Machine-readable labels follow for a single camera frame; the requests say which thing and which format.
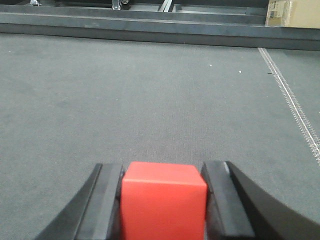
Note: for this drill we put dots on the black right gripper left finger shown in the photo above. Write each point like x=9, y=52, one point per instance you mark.
x=94, y=211

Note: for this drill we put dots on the black raised platform step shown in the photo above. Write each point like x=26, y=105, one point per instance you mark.
x=152, y=26

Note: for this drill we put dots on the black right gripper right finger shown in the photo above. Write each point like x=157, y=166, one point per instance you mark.
x=238, y=209

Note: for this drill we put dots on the cardboard box stack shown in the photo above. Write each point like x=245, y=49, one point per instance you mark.
x=293, y=14

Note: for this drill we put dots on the red magnetic cube block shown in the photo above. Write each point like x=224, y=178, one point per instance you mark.
x=162, y=201

